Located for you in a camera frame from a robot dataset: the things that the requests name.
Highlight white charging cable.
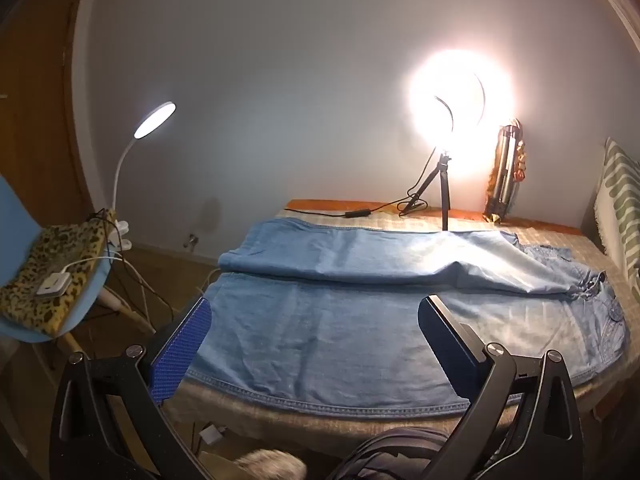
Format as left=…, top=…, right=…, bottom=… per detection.
left=62, top=254, right=128, bottom=281

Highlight black tripod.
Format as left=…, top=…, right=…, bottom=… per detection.
left=398, top=152, right=453, bottom=233

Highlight grey furry item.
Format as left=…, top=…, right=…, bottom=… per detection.
left=232, top=450, right=308, bottom=480

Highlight beige checked blanket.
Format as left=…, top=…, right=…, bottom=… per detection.
left=162, top=208, right=631, bottom=458

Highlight white charger box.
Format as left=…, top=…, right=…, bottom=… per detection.
left=36, top=274, right=71, bottom=297

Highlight green and white striped pillow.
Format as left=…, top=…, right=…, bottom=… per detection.
left=592, top=136, right=640, bottom=291

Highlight white gooseneck clip lamp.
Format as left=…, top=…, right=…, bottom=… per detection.
left=109, top=101, right=177, bottom=252

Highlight orange mattress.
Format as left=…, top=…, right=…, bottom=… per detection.
left=285, top=199, right=583, bottom=236

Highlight wooden door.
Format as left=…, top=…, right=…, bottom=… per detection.
left=0, top=0, right=101, bottom=211

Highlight black cable with inline switch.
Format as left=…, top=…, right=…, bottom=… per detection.
left=286, top=152, right=438, bottom=219

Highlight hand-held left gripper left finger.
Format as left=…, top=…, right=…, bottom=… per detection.
left=49, top=296, right=213, bottom=480

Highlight leopard print cushion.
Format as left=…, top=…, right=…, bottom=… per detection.
left=0, top=221, right=113, bottom=338

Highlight light blue denim pants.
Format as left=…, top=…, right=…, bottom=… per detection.
left=187, top=219, right=630, bottom=416

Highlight blue chair with wooden legs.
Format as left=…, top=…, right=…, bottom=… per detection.
left=0, top=170, right=156, bottom=356

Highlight bright ring light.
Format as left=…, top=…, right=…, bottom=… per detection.
left=407, top=50, right=516, bottom=161

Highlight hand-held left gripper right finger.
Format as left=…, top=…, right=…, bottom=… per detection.
left=418, top=295, right=586, bottom=480

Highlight folded metal stand in wrap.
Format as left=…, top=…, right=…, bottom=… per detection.
left=482, top=119, right=528, bottom=223

